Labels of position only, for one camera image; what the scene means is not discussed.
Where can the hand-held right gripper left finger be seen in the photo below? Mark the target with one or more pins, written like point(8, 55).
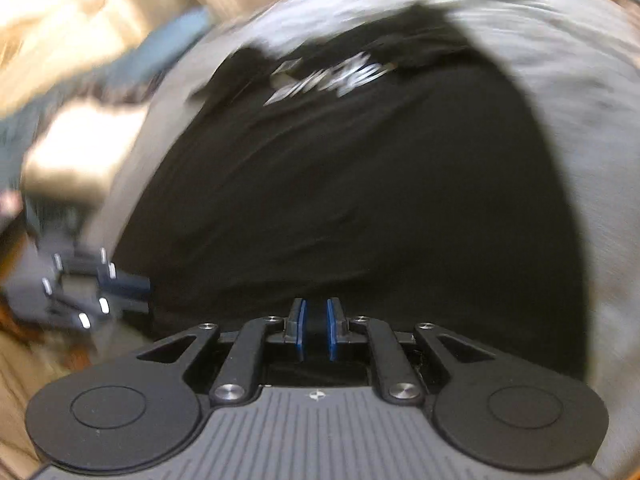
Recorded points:
point(299, 330)

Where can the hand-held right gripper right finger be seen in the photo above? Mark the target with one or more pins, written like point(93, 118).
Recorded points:
point(332, 330)

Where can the grey-blue blanket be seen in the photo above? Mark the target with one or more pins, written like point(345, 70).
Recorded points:
point(575, 110)

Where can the black t-shirt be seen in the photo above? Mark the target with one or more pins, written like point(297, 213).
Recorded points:
point(350, 185)

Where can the blue pillow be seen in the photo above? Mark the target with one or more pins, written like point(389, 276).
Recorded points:
point(165, 50)

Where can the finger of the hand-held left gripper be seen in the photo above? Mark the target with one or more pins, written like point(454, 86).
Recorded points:
point(127, 307)
point(130, 284)

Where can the white cloth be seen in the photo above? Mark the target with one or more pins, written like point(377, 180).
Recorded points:
point(80, 160)

